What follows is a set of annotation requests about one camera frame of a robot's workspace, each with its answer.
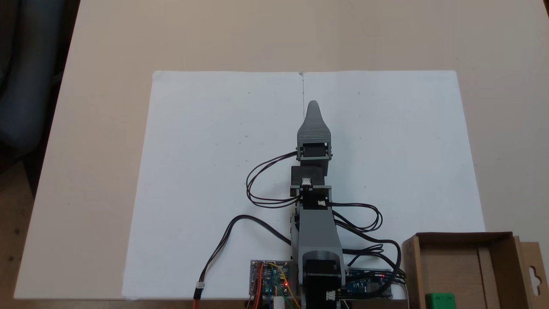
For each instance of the brown cardboard box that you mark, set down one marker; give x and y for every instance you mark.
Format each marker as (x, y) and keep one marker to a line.
(454, 266)

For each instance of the green die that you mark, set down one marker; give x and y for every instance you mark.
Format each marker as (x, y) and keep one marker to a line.
(439, 301)

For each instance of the grey-blue chair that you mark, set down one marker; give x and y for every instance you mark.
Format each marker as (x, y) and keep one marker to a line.
(30, 86)

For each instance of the white plug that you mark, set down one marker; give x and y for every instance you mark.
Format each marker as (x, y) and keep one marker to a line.
(279, 303)

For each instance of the grey circuit board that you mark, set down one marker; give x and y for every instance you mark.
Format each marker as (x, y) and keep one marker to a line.
(268, 281)

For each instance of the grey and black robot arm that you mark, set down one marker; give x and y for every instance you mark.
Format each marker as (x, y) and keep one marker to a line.
(319, 231)

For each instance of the white paper sheet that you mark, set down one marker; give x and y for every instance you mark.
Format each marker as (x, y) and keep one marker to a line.
(193, 150)
(420, 150)

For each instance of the grey pivoting gripper finger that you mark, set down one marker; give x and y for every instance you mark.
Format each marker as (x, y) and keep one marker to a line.
(314, 128)

